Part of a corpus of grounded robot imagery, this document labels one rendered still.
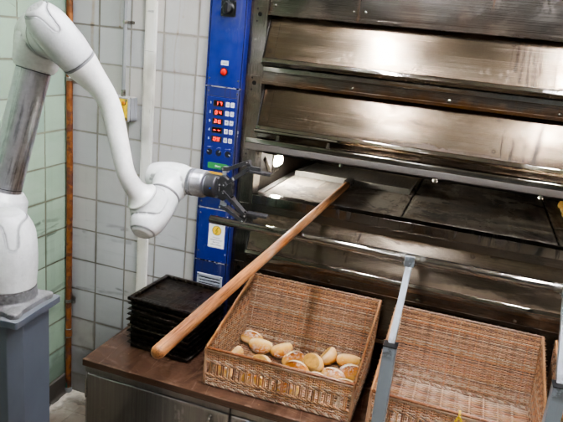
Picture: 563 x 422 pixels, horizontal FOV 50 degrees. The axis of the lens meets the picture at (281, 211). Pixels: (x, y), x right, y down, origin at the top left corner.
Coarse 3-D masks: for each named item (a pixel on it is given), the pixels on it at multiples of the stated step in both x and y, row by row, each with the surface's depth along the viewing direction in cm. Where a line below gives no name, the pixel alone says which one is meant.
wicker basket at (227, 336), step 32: (256, 288) 256; (288, 288) 252; (320, 288) 248; (224, 320) 229; (256, 320) 255; (288, 320) 252; (320, 320) 248; (352, 320) 245; (224, 352) 215; (320, 352) 248; (352, 352) 245; (224, 384) 218; (256, 384) 214; (320, 384) 206; (352, 384) 202; (352, 416) 209
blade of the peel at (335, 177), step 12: (300, 168) 300; (312, 168) 312; (324, 168) 315; (336, 168) 318; (348, 168) 321; (324, 180) 290; (336, 180) 288; (360, 180) 297; (372, 180) 299; (384, 180) 302; (396, 180) 305; (408, 180) 307; (396, 192) 280; (408, 192) 278
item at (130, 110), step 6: (120, 96) 254; (126, 96) 256; (132, 96) 258; (126, 102) 253; (132, 102) 255; (126, 108) 253; (132, 108) 256; (126, 114) 254; (132, 114) 257; (126, 120) 255; (132, 120) 258
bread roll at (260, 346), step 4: (252, 340) 243; (256, 340) 242; (260, 340) 242; (264, 340) 242; (252, 344) 242; (256, 344) 241; (260, 344) 241; (264, 344) 241; (268, 344) 241; (252, 348) 242; (256, 348) 241; (260, 348) 241; (264, 348) 241; (268, 348) 241; (256, 352) 242; (260, 352) 241; (264, 352) 241; (268, 352) 242
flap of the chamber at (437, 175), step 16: (256, 144) 231; (320, 160) 224; (336, 160) 222; (352, 160) 220; (432, 176) 212; (448, 176) 211; (464, 176) 209; (528, 192) 203; (544, 192) 202; (560, 192) 200
